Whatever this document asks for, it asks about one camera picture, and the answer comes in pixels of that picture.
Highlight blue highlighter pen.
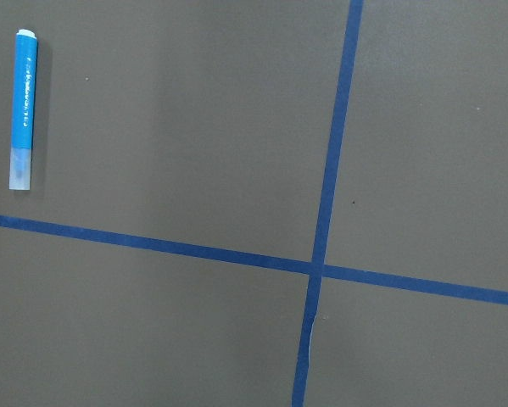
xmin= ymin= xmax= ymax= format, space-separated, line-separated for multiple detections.
xmin=8 ymin=29 xmax=38 ymax=191

